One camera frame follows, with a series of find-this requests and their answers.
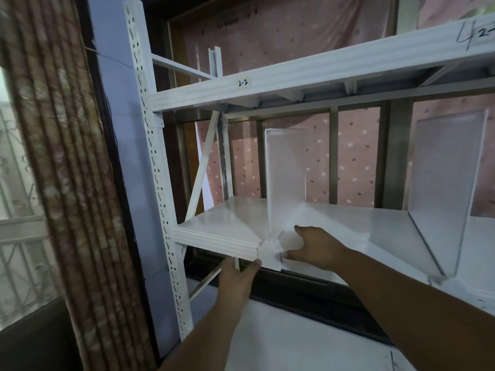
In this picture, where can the person's right forearm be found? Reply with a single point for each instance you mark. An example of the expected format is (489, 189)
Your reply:
(417, 316)

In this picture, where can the person's left hand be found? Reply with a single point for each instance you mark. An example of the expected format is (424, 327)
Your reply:
(236, 283)

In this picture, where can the white window grille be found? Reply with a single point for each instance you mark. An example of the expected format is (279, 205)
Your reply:
(19, 243)

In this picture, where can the person's right thumb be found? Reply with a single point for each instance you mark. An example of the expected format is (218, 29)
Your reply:
(296, 255)

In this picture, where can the person's right hand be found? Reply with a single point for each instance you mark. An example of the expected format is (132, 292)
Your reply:
(325, 251)

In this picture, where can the white shelf divider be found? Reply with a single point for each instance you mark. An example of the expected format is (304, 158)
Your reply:
(285, 177)
(444, 181)

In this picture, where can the white metal shelving rack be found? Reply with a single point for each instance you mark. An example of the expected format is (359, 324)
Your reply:
(216, 224)

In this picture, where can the person's left thumb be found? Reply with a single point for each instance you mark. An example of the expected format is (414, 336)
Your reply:
(254, 268)

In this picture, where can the person's left forearm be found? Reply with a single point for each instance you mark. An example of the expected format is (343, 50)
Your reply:
(209, 340)

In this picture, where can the small white label sticker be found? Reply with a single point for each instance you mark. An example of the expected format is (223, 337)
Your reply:
(243, 83)

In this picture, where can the pink dotted curtain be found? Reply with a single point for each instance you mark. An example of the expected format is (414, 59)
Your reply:
(355, 158)

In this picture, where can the brown patterned curtain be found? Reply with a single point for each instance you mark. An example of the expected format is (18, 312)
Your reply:
(73, 181)

